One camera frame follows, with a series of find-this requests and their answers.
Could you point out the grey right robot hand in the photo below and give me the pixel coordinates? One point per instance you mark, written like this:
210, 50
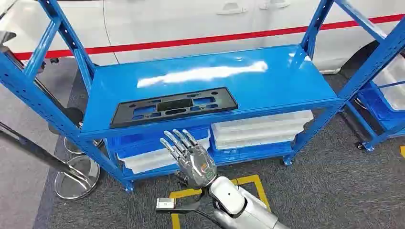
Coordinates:
196, 164

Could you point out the black plastic plate frame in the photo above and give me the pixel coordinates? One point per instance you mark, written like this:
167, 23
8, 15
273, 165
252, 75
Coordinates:
177, 106

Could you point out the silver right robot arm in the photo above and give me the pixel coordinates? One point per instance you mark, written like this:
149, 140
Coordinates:
234, 202

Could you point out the translucent plastic storage box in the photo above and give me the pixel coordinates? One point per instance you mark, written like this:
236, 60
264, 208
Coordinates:
259, 129
148, 159
394, 85

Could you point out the blue metal shelf rack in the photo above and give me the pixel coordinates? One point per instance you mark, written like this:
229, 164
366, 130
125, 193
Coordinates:
221, 91

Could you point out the chrome bar stool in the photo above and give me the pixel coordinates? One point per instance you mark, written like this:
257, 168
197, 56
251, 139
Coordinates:
71, 118
77, 178

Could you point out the white car with red stripe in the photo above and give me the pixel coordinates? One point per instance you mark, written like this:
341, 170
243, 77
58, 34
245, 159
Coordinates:
158, 25

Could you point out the small blue metal rack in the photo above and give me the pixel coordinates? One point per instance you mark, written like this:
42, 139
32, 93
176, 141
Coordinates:
378, 110

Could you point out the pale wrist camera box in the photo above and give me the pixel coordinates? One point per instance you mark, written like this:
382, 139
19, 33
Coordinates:
165, 204

